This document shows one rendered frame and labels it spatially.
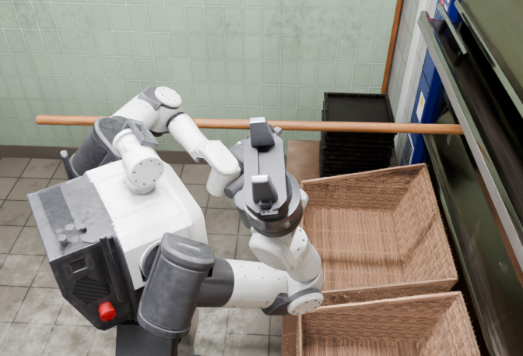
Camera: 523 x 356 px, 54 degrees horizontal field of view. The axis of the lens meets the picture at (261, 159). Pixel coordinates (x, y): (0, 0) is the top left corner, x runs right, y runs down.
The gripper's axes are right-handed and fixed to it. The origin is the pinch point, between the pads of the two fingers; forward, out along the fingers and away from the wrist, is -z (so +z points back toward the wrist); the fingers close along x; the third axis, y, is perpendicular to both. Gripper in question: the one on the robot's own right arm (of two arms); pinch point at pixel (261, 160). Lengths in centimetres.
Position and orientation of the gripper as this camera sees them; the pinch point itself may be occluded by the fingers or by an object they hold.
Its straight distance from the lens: 65.3
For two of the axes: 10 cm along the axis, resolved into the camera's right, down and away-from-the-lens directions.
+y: 9.9, -0.9, -0.9
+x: -0.4, -8.8, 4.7
